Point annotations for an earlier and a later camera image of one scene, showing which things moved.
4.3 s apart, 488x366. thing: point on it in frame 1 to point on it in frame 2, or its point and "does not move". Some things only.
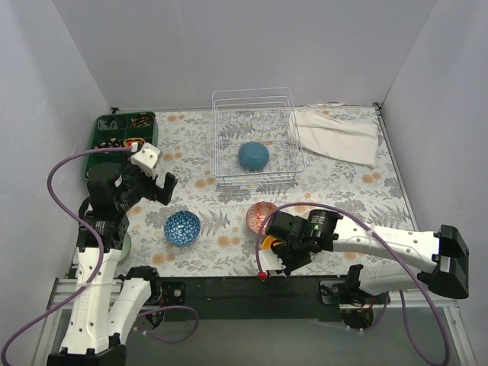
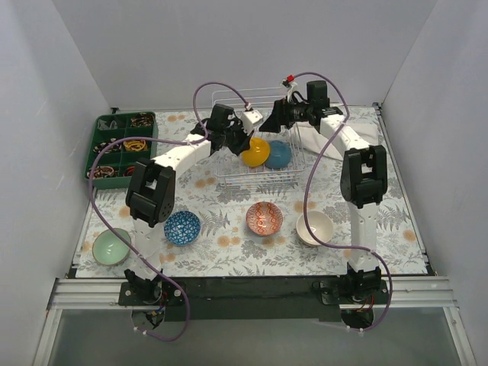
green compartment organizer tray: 111,130 does not move
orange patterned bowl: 257,213 does not move
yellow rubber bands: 128,142 does not move
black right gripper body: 291,253 to 283,115
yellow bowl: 268,240 to 258,153
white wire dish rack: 255,138 does not move
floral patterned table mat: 236,167 does not move
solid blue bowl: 253,155 to 280,155
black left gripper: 155,187 to 232,136
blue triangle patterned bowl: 182,227 does not move
